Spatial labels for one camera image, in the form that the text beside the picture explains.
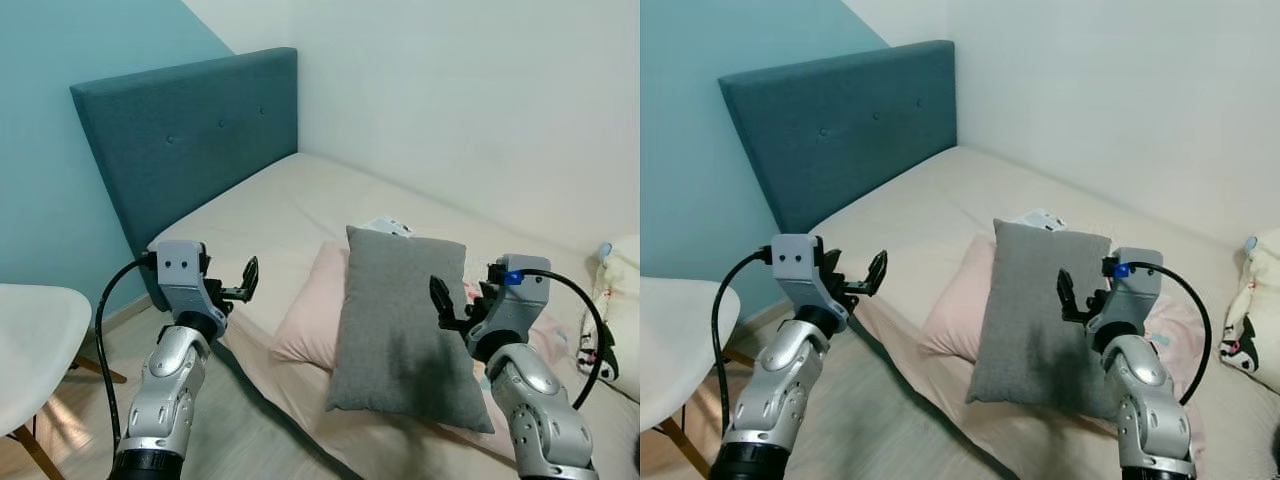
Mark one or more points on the grey pillow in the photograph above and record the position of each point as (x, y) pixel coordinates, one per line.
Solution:
(390, 320)
(1020, 320)

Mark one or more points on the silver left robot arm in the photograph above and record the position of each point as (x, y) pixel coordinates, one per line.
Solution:
(790, 380)
(165, 390)

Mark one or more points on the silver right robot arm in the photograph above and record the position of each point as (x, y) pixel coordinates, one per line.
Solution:
(1145, 400)
(535, 400)

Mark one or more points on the pink pillow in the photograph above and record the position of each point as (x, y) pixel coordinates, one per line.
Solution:
(310, 320)
(955, 310)

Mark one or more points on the white chair with wooden legs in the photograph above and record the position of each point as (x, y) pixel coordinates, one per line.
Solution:
(680, 340)
(35, 340)

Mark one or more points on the small white pack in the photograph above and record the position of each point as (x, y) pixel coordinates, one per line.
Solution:
(388, 226)
(1038, 219)

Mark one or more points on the beige bed mattress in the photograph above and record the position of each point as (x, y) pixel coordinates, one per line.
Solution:
(920, 195)
(300, 200)

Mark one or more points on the blue-grey fabric headboard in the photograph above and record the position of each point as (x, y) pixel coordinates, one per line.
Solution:
(840, 130)
(180, 140)

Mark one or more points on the white plush toy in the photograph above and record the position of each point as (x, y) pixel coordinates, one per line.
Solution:
(1258, 310)
(620, 300)

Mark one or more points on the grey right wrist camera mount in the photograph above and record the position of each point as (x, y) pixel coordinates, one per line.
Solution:
(1135, 295)
(520, 305)

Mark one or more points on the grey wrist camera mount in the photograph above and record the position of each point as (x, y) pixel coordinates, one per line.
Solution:
(800, 258)
(180, 265)
(1135, 295)
(520, 305)

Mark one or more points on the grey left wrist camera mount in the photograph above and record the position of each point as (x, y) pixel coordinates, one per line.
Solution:
(180, 265)
(800, 258)

